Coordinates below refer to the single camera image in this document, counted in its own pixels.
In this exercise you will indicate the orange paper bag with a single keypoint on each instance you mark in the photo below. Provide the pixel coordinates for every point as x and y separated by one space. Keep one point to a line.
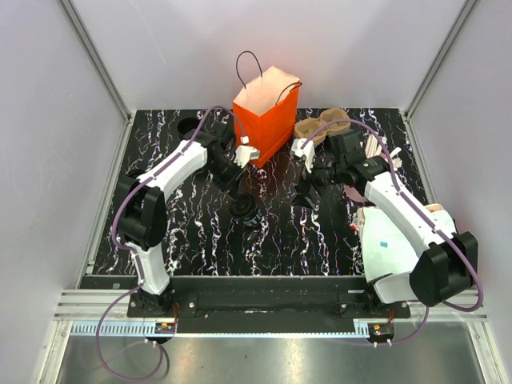
265 112

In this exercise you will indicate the single black cup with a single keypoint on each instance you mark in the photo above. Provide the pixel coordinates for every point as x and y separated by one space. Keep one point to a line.
253 219

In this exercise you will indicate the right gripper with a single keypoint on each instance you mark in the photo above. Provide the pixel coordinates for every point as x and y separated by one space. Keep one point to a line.
301 197

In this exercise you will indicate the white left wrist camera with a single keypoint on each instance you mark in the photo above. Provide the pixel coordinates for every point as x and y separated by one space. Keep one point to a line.
245 153

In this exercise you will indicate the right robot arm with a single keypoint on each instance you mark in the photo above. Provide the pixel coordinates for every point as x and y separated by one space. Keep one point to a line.
443 270

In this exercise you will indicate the stack of pulp carriers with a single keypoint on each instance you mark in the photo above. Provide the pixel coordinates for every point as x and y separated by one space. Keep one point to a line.
306 127

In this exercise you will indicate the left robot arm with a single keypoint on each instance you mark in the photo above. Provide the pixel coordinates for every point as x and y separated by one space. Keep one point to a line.
140 222

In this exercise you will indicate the white folded cloth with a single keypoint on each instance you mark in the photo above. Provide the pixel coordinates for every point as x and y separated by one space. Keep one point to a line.
393 244

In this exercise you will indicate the stack of black cups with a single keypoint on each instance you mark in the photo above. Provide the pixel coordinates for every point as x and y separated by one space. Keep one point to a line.
186 126

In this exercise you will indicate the pink straw holder cup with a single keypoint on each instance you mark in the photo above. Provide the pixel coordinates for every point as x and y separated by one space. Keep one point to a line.
354 195

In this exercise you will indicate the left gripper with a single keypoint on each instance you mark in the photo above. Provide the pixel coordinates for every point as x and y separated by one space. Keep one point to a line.
232 184

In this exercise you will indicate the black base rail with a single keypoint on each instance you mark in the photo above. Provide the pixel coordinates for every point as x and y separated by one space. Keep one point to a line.
267 306

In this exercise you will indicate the single black lid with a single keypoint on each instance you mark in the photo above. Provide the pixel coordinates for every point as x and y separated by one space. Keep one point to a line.
244 207

